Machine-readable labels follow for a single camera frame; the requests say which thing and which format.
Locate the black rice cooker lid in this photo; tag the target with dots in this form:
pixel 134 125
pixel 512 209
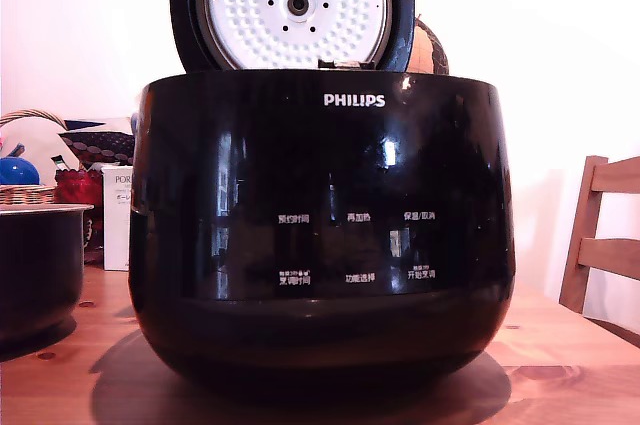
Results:
pixel 185 10

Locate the brown globe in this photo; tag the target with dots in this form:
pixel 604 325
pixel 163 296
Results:
pixel 425 52

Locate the black Philips rice cooker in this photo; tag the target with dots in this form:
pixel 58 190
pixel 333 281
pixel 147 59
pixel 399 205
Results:
pixel 320 185

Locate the blue ball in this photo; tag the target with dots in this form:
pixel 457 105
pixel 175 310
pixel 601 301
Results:
pixel 17 172

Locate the white cloth bag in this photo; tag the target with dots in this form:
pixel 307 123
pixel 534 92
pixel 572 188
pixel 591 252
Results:
pixel 35 137

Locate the metallic pot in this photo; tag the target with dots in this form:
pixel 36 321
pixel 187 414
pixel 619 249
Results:
pixel 40 270

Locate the wicker basket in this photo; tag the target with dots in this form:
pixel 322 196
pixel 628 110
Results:
pixel 25 193

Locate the wooden chair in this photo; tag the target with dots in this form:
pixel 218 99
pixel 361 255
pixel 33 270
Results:
pixel 595 250

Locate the white cardboard box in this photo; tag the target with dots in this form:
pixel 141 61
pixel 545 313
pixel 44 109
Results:
pixel 116 225

